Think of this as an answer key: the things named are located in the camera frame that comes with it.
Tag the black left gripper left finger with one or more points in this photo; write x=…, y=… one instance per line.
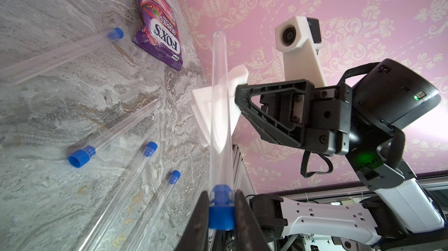
x=195, y=235

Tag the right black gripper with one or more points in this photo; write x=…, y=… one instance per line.
x=298, y=115

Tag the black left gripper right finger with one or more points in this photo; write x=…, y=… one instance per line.
x=249, y=236

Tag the test tube blue cap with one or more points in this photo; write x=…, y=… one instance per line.
x=135, y=241
x=222, y=195
x=28, y=69
x=83, y=155
x=96, y=235

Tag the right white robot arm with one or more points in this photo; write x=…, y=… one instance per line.
x=361, y=118

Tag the purple candy bag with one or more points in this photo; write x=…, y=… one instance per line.
x=159, y=36

